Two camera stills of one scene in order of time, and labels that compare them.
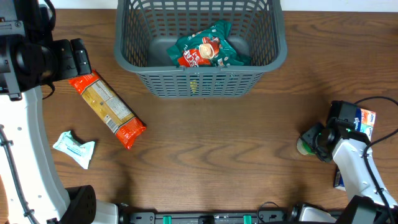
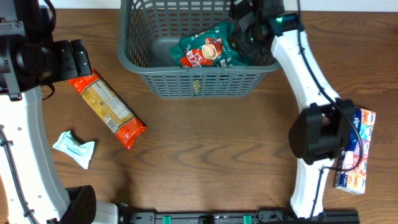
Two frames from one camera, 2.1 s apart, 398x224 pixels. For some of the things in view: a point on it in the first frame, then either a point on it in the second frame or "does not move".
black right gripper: x=311 y=137 to x=241 y=20
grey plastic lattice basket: x=146 y=30 does not move
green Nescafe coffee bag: x=209 y=47 does not move
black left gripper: x=67 y=67 does not move
